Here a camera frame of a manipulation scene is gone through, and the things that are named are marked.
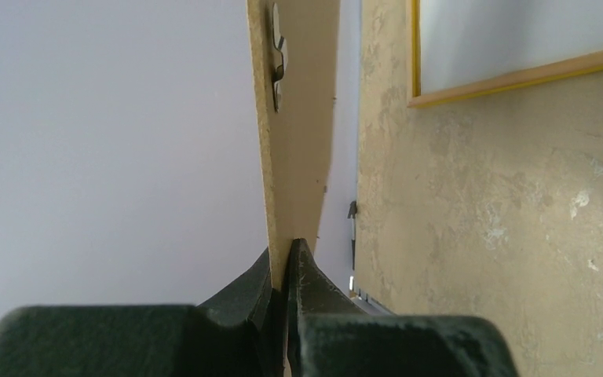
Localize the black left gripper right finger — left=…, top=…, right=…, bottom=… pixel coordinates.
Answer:
left=287, top=239, right=518, bottom=376

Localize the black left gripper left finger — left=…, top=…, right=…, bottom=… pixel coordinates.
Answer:
left=0, top=253, right=283, bottom=376

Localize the brown frame backing board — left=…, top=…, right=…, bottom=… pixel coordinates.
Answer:
left=246, top=1, right=340, bottom=291

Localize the yellow picture frame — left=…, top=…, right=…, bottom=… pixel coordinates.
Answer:
left=407, top=1, right=603, bottom=108

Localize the building and sky photo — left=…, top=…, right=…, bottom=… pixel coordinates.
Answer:
left=419, top=0, right=603, bottom=94

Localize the silver backing board clip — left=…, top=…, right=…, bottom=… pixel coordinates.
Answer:
left=269, top=2, right=288, bottom=113

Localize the aluminium rail frame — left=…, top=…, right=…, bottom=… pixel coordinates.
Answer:
left=349, top=276, right=393, bottom=316

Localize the small black wall bracket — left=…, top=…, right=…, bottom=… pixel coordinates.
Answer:
left=347, top=200, right=358, bottom=269

